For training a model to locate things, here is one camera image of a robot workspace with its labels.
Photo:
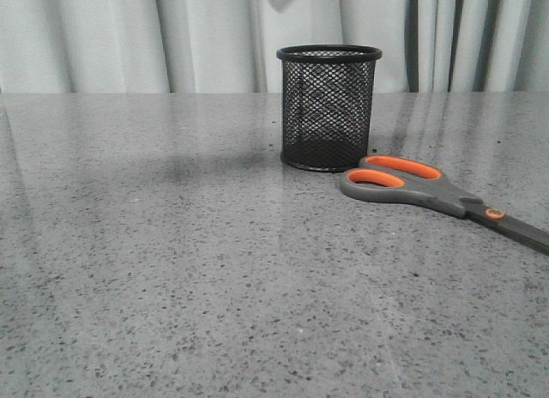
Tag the grey orange scissors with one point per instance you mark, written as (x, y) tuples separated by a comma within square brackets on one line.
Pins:
[(390, 179)]

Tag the black mesh pen cup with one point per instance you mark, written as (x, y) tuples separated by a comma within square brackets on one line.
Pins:
[(326, 105)]

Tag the grey curtain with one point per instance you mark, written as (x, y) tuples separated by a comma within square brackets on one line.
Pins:
[(229, 46)]

